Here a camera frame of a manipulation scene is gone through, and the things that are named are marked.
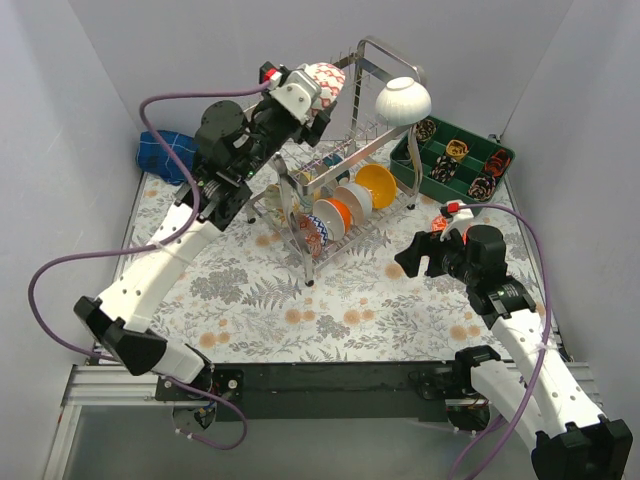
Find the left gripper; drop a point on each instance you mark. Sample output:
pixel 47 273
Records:
pixel 310 122

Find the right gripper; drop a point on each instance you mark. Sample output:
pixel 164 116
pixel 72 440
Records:
pixel 432 255

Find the cream bowl red wreath pattern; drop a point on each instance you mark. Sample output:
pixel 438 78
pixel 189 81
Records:
pixel 439 224

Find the white bowl red diamond pattern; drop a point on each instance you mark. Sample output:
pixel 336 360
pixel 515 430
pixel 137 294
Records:
pixel 330 79

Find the plain white ribbed bowl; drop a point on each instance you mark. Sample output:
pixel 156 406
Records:
pixel 403 101

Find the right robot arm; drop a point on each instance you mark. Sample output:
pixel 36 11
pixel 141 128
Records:
pixel 567 434

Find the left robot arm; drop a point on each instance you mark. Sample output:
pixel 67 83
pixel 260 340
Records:
pixel 231 147

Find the steel two-tier dish rack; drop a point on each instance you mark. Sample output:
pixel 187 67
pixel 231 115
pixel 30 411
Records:
pixel 365 136

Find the dark teal bowl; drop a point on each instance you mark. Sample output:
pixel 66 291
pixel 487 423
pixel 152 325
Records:
pixel 333 160

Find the rolled brown patterned sock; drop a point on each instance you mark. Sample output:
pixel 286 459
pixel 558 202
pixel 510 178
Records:
pixel 482 188

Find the white grey-rimmed bowl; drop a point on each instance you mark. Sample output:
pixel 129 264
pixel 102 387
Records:
pixel 358 200

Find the yellow bowl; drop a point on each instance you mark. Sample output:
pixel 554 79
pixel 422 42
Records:
pixel 380 182

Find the green compartment tray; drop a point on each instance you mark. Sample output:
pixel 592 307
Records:
pixel 480 150

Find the orange and white bowl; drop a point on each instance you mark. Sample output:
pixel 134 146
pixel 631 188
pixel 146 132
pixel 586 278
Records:
pixel 335 215

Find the rolled yellow sock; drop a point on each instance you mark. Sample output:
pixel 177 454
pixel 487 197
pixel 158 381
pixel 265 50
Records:
pixel 457 150

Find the blue zigzag patterned bowl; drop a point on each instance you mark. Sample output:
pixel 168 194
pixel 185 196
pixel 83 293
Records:
pixel 321 228

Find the cream floral bowl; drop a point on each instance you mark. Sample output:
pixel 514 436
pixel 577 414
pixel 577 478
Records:
pixel 301 204

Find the rolled dark floral sock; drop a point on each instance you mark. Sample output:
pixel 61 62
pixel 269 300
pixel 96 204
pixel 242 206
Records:
pixel 425 129

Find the red patterned bowl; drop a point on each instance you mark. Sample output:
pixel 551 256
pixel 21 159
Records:
pixel 310 235

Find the floral table mat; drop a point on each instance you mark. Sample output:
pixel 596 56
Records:
pixel 243 299

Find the blue plaid cloth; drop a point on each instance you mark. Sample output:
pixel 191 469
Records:
pixel 151 158

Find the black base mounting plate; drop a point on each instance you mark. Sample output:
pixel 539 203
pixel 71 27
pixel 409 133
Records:
pixel 423 390

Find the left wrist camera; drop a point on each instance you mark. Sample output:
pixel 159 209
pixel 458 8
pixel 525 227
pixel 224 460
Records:
pixel 296 92

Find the aluminium frame rail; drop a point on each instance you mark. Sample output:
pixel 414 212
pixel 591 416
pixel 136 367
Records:
pixel 101 385

